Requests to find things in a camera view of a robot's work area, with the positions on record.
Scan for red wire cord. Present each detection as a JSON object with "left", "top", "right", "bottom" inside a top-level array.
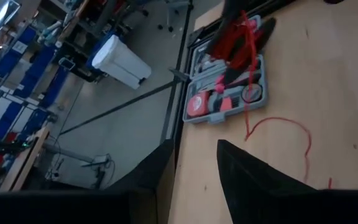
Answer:
[{"left": 209, "top": 11, "right": 334, "bottom": 190}]

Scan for grey tool kit case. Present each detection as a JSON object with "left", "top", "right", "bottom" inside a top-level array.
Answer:
[{"left": 181, "top": 14, "right": 269, "bottom": 126}]

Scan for wooden workbench with white leg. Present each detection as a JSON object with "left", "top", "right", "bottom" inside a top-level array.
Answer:
[{"left": 0, "top": 126, "right": 96, "bottom": 193}]

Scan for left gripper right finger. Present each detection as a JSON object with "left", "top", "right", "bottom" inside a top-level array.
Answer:
[{"left": 216, "top": 139, "right": 319, "bottom": 224}]

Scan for red tape measure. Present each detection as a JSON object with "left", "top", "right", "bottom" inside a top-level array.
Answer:
[{"left": 186, "top": 91, "right": 211, "bottom": 118}]

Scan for white power strip cables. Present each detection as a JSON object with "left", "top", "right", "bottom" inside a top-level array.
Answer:
[{"left": 45, "top": 153, "right": 115, "bottom": 189}]

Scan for black stand with tablet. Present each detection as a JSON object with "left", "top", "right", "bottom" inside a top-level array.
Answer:
[{"left": 55, "top": 45, "right": 104, "bottom": 83}]

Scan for white waste bin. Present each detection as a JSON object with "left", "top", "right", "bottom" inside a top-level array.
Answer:
[{"left": 91, "top": 34, "right": 153, "bottom": 91}]

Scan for shelf rack with blue bins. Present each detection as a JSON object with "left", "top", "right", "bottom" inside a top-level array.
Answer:
[{"left": 0, "top": 26, "right": 73, "bottom": 146}]

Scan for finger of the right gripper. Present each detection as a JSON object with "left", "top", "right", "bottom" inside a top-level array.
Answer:
[
  {"left": 206, "top": 0, "right": 249, "bottom": 55},
  {"left": 254, "top": 17, "right": 277, "bottom": 52}
]

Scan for chair base with black wheels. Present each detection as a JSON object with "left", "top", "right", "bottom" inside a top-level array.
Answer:
[{"left": 156, "top": 0, "right": 196, "bottom": 32}]

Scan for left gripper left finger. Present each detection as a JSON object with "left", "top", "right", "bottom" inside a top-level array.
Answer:
[{"left": 104, "top": 139, "right": 176, "bottom": 200}]

